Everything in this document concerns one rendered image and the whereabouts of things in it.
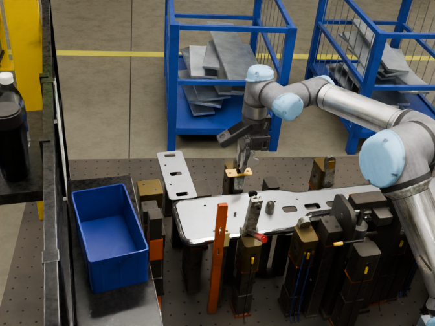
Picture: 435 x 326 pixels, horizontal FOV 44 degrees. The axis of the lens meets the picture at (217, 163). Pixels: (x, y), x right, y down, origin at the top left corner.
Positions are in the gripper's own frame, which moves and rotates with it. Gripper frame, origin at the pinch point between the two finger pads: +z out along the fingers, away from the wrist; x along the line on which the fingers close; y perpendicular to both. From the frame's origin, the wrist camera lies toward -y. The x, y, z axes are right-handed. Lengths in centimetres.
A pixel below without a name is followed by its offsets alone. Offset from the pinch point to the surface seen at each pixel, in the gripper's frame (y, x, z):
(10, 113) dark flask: -64, -25, -39
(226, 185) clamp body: 3.3, 19.3, 23.3
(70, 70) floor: -48, 313, 122
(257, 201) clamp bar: 0.3, -17.9, -0.9
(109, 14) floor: -2, 439, 121
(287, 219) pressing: 18.0, -5.6, 19.9
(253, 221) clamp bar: 0.6, -16.5, 8.4
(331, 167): 41.2, 11.7, 12.8
